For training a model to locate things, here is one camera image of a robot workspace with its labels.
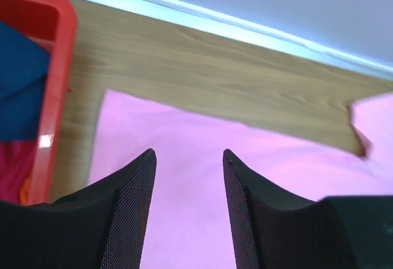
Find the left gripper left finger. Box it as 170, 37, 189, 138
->
1, 149, 157, 268

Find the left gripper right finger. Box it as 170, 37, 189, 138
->
223, 150, 392, 268

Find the pink t-shirt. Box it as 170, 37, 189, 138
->
88, 90, 392, 268

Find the magenta t-shirt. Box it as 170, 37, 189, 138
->
1, 140, 36, 204

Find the navy blue t-shirt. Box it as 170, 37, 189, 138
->
1, 22, 50, 141

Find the red plastic bin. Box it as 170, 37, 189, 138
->
1, 0, 77, 205

